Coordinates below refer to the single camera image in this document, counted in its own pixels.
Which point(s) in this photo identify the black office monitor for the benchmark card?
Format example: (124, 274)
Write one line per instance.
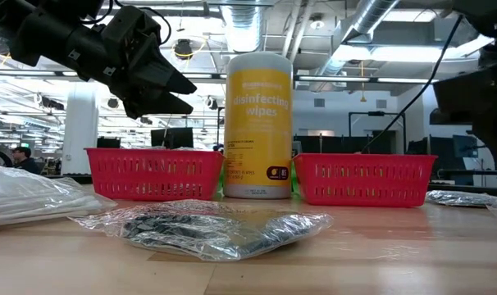
(172, 138)
(465, 146)
(108, 143)

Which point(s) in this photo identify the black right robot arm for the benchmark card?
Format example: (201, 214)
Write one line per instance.
(486, 94)

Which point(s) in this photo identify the person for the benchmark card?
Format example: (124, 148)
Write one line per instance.
(25, 162)

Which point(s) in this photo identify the silver ceiling duct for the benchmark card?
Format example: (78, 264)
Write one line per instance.
(367, 20)
(244, 24)

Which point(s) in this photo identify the black tube stand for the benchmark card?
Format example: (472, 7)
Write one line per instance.
(375, 113)

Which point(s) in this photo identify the yellow disinfecting wipes canister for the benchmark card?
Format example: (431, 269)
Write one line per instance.
(258, 123)

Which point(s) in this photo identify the red plastic slotted basket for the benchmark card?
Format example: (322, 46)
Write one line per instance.
(363, 160)
(154, 155)

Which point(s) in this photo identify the green plastic slotted basket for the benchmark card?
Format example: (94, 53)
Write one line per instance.
(220, 182)
(294, 184)

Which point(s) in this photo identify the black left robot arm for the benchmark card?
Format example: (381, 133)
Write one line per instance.
(35, 33)

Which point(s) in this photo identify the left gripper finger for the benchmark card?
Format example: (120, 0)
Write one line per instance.
(158, 73)
(154, 104)

